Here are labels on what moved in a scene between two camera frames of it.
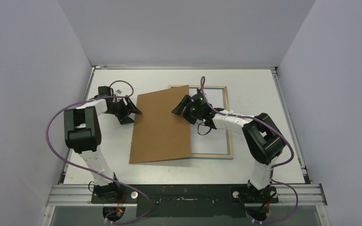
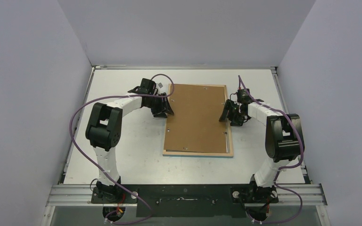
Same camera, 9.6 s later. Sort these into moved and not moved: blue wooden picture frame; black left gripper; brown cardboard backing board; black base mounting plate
Moved: black left gripper; brown cardboard backing board
Not moved: blue wooden picture frame; black base mounting plate
